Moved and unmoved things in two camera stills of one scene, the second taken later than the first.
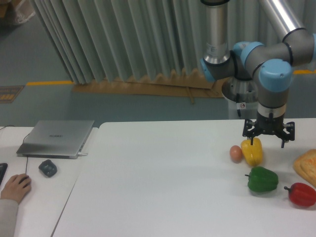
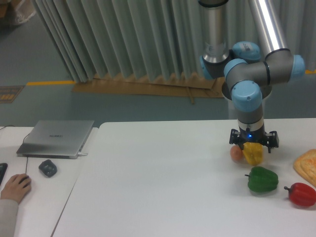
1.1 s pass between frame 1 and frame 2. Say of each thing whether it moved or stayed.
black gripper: moved
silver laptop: stayed
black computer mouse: stayed
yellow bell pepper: stayed
